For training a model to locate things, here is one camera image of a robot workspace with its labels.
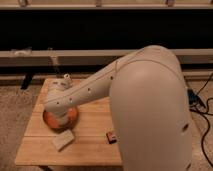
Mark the orange ceramic bowl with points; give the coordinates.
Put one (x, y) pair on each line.
(63, 122)

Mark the orange black small box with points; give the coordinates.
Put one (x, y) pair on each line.
(111, 137)

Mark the wooden table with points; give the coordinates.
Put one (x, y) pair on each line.
(89, 148)

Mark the clear plastic bottle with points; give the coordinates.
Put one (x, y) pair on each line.
(67, 77)

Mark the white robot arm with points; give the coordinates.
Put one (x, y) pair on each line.
(149, 105)

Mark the white sponge block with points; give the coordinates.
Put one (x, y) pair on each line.
(63, 139)

